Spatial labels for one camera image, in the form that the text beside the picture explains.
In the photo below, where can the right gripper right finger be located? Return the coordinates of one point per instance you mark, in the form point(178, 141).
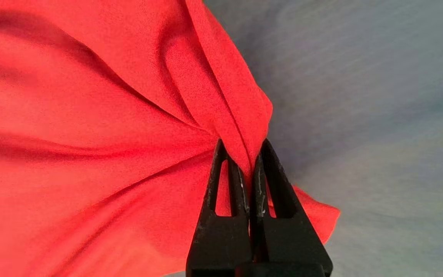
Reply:
point(290, 246)

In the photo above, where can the blue-grey bed sheet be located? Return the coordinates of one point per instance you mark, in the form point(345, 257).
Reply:
point(379, 115)

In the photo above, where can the red T-shirt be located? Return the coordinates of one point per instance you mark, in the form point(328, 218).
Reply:
point(90, 134)

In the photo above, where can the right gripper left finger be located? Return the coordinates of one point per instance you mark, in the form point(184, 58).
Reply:
point(221, 246)

